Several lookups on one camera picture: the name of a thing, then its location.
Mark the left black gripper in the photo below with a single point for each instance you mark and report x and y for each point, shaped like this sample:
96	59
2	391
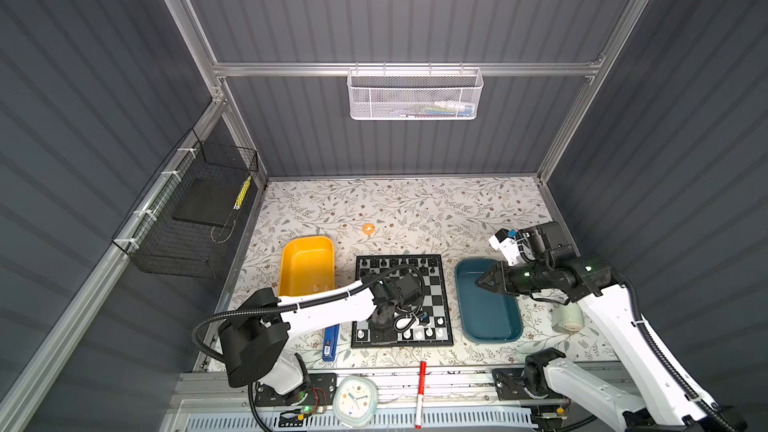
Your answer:
380	337

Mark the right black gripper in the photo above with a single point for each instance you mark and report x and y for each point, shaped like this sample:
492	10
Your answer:
497	279

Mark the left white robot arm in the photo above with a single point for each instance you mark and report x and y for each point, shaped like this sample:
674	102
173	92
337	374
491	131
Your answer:
251	340

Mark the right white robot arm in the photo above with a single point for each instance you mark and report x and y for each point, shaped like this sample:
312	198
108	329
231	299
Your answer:
667	397

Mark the pale green cup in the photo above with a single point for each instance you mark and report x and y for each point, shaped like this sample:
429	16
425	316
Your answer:
567	319

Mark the black white chessboard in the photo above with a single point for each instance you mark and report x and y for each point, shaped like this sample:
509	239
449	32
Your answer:
437	332

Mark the blue stapler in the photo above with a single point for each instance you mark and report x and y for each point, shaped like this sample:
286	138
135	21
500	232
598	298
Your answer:
330	343

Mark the red white marker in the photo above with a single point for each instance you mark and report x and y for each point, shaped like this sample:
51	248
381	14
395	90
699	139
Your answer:
418	417

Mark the yellow plastic tray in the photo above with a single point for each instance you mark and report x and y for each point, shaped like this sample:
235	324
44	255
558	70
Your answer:
307	267

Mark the teal plastic tray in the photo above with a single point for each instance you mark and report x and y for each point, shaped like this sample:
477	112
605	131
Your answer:
486	318

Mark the small white clock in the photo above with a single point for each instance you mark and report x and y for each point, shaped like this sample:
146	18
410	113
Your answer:
355	401

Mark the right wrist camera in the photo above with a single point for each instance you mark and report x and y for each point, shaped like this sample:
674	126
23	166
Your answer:
546	240

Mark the white wire basket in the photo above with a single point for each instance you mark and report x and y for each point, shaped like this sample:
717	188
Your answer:
426	94

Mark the black wire basket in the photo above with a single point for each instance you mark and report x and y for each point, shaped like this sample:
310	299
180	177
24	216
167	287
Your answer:
191	220

